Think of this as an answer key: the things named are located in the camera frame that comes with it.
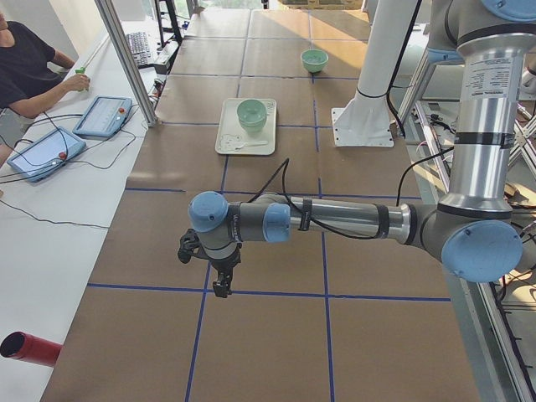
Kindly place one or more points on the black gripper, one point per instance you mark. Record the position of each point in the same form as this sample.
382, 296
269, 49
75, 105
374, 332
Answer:
223, 264

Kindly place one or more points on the green bowl on tray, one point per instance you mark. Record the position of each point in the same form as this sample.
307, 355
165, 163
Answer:
252, 129

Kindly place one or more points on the aluminium side frame rail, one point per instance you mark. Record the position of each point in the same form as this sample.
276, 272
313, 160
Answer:
469, 231

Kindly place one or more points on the seated person black shirt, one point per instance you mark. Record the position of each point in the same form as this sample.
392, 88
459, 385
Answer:
28, 86

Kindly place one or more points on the far blue teach pendant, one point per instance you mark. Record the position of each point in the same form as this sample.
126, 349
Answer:
104, 117

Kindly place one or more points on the blue teach pendant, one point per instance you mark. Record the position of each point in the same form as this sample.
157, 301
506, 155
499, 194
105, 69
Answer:
104, 117
46, 155

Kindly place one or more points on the aluminium frame post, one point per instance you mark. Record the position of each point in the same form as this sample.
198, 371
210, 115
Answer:
114, 28

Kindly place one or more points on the near blue teach pendant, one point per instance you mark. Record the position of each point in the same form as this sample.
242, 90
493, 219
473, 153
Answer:
46, 155

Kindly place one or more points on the green bowl with ice cubes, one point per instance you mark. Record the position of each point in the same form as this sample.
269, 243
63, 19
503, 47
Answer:
314, 60

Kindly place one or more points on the red cylinder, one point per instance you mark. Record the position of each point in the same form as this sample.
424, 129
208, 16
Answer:
30, 349

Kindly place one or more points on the cream bear tray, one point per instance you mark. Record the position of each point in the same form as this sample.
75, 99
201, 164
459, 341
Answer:
230, 132

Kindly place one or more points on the black keyboard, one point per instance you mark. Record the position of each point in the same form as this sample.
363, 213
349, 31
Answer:
140, 49

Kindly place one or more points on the white plastic spoon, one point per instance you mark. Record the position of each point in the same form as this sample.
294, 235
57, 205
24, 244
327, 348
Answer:
242, 145

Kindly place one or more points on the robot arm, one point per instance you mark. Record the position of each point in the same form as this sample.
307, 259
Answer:
491, 37

